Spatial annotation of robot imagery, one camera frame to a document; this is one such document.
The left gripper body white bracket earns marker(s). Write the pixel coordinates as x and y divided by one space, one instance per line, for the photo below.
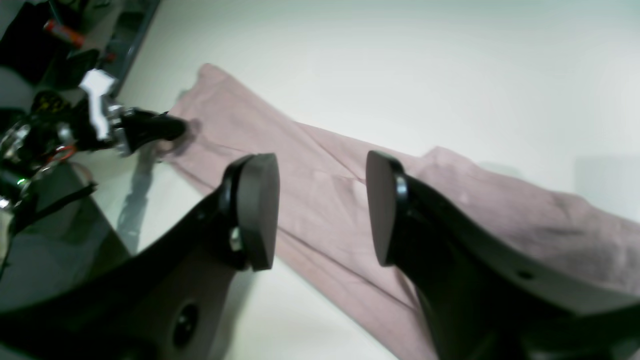
97 122

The right gripper black left finger with grey pad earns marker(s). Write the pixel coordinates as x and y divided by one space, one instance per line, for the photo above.
71 290

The right gripper black right finger with grey pad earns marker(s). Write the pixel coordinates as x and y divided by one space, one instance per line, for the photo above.
481 299

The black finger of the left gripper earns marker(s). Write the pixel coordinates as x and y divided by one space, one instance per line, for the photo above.
141 127

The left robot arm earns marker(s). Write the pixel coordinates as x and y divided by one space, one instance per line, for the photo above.
76 171

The mauve T-shirt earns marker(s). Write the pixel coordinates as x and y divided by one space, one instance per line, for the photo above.
324 229

